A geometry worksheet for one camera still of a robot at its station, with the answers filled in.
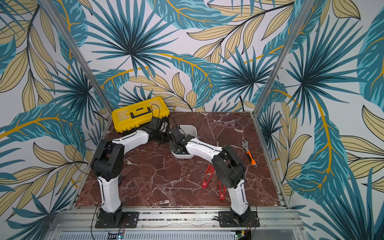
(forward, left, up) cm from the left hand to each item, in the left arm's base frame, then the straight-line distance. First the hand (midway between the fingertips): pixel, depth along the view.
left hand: (174, 138), depth 96 cm
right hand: (-4, 0, 0) cm, 4 cm away
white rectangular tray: (+7, -8, 0) cm, 11 cm away
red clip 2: (-32, -28, -5) cm, 43 cm away
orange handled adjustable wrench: (0, -47, -5) cm, 48 cm away
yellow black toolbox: (+11, +23, +10) cm, 28 cm away
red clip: (-20, -22, -6) cm, 30 cm away
